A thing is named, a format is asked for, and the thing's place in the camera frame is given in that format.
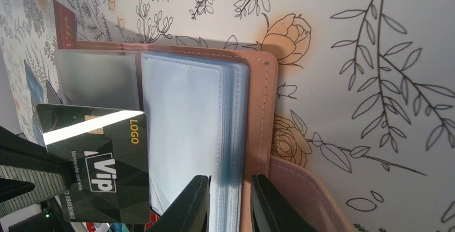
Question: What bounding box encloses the black vip logo card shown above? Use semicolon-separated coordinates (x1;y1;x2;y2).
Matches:
36;104;150;224

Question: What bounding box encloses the blue diamond card centre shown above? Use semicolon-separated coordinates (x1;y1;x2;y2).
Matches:
24;60;46;108

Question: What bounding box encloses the lone red card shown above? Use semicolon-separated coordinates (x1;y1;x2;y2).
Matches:
53;0;77;49

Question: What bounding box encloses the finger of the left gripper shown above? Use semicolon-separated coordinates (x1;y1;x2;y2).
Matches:
1;127;71;217

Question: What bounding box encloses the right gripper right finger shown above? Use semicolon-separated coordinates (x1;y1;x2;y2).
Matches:
251;174;317;232

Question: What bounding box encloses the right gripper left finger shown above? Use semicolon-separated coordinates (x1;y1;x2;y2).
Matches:
147;175;210;232

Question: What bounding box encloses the floral patterned table mat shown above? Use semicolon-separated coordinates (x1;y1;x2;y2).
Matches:
1;0;454;231

